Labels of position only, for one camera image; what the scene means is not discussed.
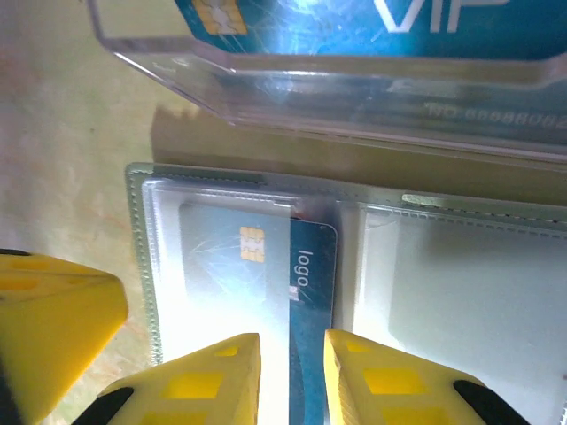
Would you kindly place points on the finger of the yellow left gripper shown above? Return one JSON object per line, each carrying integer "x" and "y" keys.
{"x": 53, "y": 319}

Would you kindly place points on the clear grey card holder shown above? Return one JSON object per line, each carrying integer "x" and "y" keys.
{"x": 443, "y": 288}

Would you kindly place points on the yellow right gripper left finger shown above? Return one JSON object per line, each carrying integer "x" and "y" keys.
{"x": 199, "y": 389}

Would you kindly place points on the blue VIP card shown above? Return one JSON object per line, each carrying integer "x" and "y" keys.
{"x": 332, "y": 26}
{"x": 312, "y": 265}

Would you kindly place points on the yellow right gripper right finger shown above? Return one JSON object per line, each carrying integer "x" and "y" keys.
{"x": 390, "y": 389}

